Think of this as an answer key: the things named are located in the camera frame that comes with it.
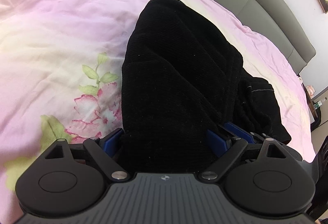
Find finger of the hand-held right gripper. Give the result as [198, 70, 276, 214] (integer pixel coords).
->
[223, 122, 268, 144]

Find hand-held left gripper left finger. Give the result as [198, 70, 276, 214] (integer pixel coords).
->
[41, 128, 129, 181]

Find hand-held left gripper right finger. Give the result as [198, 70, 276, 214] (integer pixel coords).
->
[200, 129, 289, 181]

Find black pants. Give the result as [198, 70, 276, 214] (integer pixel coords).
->
[120, 0, 293, 174]

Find pink floral blanket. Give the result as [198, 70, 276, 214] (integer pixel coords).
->
[0, 0, 316, 214]

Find grey padded headboard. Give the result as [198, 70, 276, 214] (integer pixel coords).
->
[177, 0, 317, 74]

